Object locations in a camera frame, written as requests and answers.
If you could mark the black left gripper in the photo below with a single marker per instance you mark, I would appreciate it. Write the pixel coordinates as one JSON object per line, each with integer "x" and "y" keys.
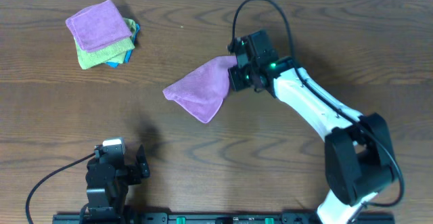
{"x": 137, "y": 168}

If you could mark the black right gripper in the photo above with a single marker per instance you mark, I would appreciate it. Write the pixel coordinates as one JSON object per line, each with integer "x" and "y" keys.
{"x": 236, "y": 82}

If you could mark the purple microfiber cloth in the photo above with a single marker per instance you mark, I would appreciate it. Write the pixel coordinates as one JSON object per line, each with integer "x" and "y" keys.
{"x": 202, "y": 91}

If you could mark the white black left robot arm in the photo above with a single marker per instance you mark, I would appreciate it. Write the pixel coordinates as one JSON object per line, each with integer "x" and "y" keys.
{"x": 108, "y": 179}

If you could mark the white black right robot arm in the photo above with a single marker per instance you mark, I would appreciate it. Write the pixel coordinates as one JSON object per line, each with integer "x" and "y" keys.
{"x": 359, "y": 159}

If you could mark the folded blue cloth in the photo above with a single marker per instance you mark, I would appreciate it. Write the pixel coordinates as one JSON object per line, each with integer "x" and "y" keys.
{"x": 124, "y": 57}

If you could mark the folded green cloth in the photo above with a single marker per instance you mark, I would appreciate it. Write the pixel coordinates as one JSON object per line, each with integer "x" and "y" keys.
{"x": 88, "y": 60}

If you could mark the folded purple cloth on stack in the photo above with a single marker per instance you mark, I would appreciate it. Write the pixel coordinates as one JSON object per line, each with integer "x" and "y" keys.
{"x": 98, "y": 26}

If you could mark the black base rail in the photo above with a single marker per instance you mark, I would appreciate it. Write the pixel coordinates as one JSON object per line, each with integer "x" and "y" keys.
{"x": 163, "y": 218}

